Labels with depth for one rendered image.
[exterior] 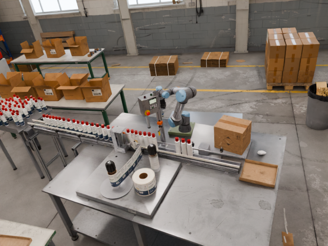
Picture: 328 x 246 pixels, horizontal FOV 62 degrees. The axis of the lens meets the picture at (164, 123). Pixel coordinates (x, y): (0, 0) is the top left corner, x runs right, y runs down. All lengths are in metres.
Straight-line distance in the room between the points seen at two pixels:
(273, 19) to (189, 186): 5.91
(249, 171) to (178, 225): 0.86
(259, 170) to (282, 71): 3.34
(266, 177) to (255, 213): 0.42
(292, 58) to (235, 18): 2.55
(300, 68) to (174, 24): 3.77
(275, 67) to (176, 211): 4.01
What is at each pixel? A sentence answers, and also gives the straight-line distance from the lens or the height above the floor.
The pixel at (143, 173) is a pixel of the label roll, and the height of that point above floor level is 1.02.
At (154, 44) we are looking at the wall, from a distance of 8.40.
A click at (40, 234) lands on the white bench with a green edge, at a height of 0.80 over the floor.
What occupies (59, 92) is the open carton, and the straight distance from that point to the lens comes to 4.84.
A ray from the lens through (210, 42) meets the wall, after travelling 8.01.
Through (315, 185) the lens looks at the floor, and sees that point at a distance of 3.92.
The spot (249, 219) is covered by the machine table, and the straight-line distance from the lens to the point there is 2.36.
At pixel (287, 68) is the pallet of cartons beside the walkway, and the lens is 5.79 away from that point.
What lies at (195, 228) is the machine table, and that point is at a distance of 2.29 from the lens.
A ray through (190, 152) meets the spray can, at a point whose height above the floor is 0.95.
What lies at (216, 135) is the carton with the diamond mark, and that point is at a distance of 2.84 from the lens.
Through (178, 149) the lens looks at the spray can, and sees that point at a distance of 2.78.
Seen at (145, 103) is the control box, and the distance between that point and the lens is 2.67.
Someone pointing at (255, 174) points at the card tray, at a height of 0.83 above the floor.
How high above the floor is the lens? 2.70
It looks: 33 degrees down
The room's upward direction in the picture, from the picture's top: 9 degrees counter-clockwise
